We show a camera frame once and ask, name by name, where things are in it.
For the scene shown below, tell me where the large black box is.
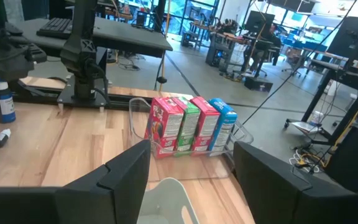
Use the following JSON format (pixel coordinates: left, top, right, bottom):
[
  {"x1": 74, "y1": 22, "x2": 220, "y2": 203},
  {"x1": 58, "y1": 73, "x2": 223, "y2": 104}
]
[{"x1": 324, "y1": 124, "x2": 358, "y2": 194}]

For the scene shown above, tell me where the black standing desk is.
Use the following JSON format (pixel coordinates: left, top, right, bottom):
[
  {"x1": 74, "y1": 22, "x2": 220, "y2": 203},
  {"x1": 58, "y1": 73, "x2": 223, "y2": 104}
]
[{"x1": 283, "y1": 57, "x2": 358, "y2": 147}]

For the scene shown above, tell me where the black metal table frame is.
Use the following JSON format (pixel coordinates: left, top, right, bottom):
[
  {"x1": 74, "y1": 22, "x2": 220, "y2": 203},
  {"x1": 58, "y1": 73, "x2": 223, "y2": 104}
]
[{"x1": 11, "y1": 74, "x2": 195, "y2": 110}]

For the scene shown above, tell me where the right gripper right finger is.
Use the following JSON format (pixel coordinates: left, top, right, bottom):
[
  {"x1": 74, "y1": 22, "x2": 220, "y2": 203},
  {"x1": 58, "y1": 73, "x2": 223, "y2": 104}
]
[{"x1": 232, "y1": 141, "x2": 358, "y2": 224}]

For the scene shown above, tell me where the black floor box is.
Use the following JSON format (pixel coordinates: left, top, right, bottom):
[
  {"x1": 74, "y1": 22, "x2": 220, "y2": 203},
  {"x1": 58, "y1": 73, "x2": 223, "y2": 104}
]
[{"x1": 243, "y1": 75, "x2": 274, "y2": 93}]

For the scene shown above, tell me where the light grey plastic bin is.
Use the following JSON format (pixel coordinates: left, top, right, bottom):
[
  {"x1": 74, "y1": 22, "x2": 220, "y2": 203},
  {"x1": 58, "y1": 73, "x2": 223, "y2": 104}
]
[{"x1": 137, "y1": 177, "x2": 200, "y2": 224}]

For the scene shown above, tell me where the white tub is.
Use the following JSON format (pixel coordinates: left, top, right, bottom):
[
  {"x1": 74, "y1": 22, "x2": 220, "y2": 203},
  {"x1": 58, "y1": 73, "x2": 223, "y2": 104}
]
[{"x1": 308, "y1": 111, "x2": 324, "y2": 127}]

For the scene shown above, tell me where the red Froot Loops cereal box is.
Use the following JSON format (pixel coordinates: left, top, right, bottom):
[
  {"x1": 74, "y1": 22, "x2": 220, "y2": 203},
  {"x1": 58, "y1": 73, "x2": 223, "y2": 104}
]
[
  {"x1": 190, "y1": 96, "x2": 221, "y2": 153},
  {"x1": 144, "y1": 96, "x2": 185, "y2": 157}
]

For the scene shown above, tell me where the large blue food colouring bottle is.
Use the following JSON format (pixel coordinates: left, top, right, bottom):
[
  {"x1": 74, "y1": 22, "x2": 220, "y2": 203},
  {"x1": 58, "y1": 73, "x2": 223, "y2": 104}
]
[{"x1": 0, "y1": 77, "x2": 17, "y2": 124}]

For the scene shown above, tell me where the large black monitor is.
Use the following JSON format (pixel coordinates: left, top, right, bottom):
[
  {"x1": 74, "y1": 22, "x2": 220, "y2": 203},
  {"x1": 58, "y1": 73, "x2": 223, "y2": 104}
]
[{"x1": 326, "y1": 16, "x2": 358, "y2": 67}]

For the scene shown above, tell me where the clear plastic bin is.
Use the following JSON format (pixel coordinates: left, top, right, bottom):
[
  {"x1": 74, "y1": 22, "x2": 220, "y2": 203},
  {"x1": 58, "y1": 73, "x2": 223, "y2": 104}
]
[{"x1": 128, "y1": 96, "x2": 255, "y2": 160}]

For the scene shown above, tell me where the long black floor cable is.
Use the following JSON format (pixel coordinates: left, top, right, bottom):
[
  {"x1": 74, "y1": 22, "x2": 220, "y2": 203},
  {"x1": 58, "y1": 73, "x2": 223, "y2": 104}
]
[{"x1": 241, "y1": 0, "x2": 358, "y2": 126}]

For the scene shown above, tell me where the green Apple Jacks cereal box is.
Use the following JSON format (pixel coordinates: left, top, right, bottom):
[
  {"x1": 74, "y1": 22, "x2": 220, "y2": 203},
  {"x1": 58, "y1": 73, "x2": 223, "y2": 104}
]
[{"x1": 172, "y1": 96, "x2": 201, "y2": 156}]

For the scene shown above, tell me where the black keyboard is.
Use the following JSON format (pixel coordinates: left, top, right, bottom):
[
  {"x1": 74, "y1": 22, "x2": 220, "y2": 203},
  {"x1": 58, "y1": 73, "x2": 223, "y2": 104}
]
[{"x1": 36, "y1": 17, "x2": 74, "y2": 40}]

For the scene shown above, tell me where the white yellow cable bundle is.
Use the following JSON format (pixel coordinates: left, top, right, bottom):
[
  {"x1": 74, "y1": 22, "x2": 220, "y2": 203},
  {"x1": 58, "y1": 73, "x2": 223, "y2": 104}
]
[{"x1": 289, "y1": 148, "x2": 320, "y2": 174}]

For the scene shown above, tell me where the small black monitor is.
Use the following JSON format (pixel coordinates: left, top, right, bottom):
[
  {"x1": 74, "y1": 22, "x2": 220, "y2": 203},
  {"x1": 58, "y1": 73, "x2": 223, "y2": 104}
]
[{"x1": 244, "y1": 10, "x2": 276, "y2": 35}]

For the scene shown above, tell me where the person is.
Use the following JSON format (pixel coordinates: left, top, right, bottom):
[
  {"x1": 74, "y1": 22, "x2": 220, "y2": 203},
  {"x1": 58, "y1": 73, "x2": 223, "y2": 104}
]
[{"x1": 249, "y1": 24, "x2": 283, "y2": 73}]

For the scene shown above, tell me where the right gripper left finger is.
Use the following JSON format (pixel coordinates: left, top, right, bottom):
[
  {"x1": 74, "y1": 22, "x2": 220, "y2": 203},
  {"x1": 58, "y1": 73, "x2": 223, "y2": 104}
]
[{"x1": 0, "y1": 139, "x2": 152, "y2": 224}]

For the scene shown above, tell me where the blue cereal box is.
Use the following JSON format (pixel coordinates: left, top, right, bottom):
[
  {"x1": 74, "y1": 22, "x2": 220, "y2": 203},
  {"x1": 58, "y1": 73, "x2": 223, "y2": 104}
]
[{"x1": 208, "y1": 98, "x2": 239, "y2": 153}]

